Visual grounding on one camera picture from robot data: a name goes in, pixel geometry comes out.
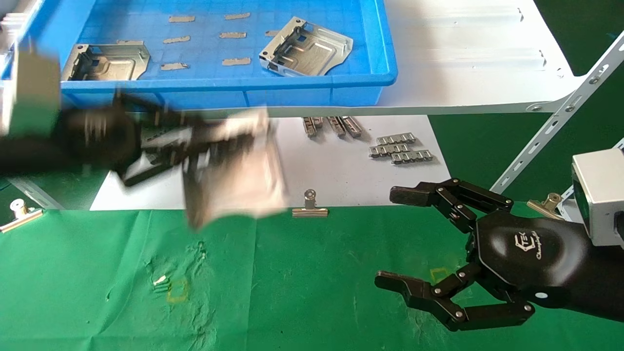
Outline white lower shelf board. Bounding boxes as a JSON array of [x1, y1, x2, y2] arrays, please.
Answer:
[[90, 116, 451, 211]]

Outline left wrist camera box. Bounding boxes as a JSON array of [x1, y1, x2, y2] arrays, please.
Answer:
[[0, 49, 61, 137]]

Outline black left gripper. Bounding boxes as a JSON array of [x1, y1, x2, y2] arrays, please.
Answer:
[[0, 92, 254, 189]]

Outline green table cloth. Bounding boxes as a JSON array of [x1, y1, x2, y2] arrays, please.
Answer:
[[0, 205, 624, 351]]

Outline white metal shelf board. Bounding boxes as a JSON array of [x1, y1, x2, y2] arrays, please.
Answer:
[[0, 0, 585, 120]]

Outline grey metal bar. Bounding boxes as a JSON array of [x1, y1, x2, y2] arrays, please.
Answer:
[[7, 176, 64, 210]]

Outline stacked white metal strips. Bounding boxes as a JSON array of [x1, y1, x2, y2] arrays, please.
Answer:
[[0, 14, 29, 31]]

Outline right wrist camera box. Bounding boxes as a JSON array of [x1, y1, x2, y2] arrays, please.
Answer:
[[571, 148, 624, 247]]

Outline white perforated shelf post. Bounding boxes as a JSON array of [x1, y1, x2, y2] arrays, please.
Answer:
[[489, 29, 624, 193]]

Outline metal binder clip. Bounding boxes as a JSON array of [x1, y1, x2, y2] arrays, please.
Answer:
[[292, 189, 329, 218], [0, 199, 43, 234], [526, 193, 561, 220]]

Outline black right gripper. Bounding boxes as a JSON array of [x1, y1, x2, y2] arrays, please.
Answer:
[[374, 178, 624, 332]]

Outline silver metal bracket part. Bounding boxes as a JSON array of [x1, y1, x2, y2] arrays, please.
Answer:
[[183, 107, 289, 230], [259, 17, 353, 77], [61, 43, 151, 81]]

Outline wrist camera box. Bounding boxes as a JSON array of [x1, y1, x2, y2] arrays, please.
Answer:
[[571, 148, 624, 247], [0, 49, 61, 137]]

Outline blue plastic tray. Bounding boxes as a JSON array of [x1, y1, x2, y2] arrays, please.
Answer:
[[0, 0, 398, 109]]

